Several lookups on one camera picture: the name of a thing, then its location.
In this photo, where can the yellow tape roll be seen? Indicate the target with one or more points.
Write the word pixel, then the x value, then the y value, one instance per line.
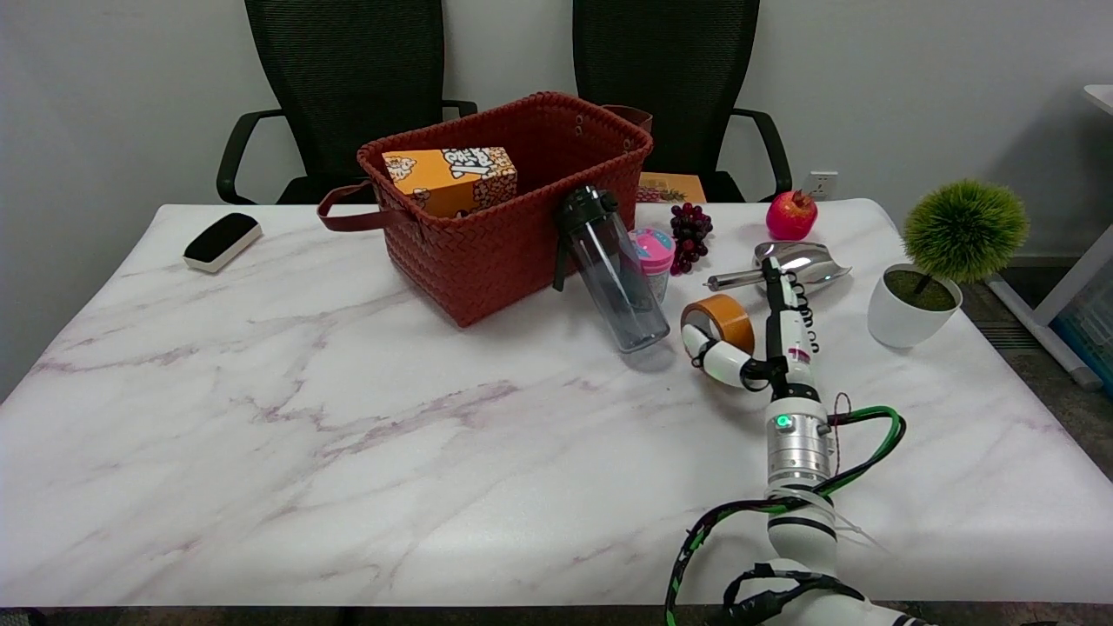
pixel 730 317

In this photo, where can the orange snack box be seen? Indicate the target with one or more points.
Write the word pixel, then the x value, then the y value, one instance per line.
pixel 448 178

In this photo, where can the red pomegranate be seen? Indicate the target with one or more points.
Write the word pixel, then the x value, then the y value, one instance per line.
pixel 791 217

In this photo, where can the purple grape bunch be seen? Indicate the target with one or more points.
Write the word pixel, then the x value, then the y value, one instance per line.
pixel 691 230

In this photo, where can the small cup pink lid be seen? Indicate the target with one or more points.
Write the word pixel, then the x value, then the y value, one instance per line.
pixel 654 248

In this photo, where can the orange pineapple print box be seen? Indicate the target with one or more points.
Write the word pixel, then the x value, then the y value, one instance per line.
pixel 678 188

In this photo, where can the blue storage box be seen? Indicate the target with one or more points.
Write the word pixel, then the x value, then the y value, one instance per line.
pixel 1097 339

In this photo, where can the black white board eraser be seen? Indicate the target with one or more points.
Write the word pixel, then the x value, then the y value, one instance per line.
pixel 222 239

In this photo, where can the white side desk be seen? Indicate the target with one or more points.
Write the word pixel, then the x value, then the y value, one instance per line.
pixel 1074 283

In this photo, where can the shiny metal scoop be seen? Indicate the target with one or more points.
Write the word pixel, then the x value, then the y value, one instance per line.
pixel 822 261

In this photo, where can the smoky clear bottle black lid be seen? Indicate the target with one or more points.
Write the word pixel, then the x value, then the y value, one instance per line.
pixel 617 287

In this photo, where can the white wall socket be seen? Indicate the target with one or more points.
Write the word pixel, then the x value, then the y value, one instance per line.
pixel 821 184

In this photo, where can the red woven basket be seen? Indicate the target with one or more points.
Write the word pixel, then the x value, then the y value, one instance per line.
pixel 487 252

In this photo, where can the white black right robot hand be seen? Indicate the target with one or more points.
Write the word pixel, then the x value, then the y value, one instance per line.
pixel 793 356

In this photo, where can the green ball plant white pot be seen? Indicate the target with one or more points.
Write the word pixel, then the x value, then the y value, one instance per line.
pixel 909 317

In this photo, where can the black mesh office chair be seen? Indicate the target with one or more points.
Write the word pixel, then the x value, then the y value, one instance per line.
pixel 669 61
pixel 348 69

